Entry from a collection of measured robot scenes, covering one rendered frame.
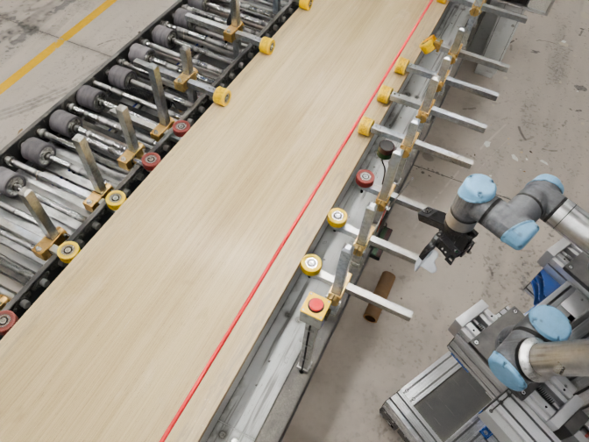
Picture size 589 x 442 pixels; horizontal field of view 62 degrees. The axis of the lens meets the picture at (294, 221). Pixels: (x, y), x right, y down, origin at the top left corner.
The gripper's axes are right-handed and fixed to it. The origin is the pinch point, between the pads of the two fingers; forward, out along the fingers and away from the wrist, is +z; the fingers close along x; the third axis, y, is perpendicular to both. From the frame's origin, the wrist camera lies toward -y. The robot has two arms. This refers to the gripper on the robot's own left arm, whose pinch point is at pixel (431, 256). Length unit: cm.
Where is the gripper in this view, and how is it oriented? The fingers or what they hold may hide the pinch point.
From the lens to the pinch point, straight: 147.8
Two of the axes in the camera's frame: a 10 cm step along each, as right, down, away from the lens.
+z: -0.5, 5.7, 8.2
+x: 8.1, -4.5, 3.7
